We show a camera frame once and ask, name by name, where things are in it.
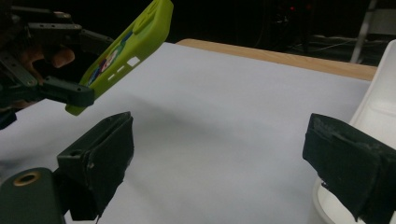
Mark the green cartoon phone case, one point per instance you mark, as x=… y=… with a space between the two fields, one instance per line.
x=143 y=34

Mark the white plastic bin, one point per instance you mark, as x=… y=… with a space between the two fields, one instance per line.
x=379 y=105

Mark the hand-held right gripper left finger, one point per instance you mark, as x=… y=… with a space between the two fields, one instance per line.
x=102 y=161

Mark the wooden table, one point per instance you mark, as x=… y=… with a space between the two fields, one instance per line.
x=280 y=59

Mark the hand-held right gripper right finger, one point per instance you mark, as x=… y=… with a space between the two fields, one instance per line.
x=351 y=168

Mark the white table mat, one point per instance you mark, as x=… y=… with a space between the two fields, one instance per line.
x=218 y=124

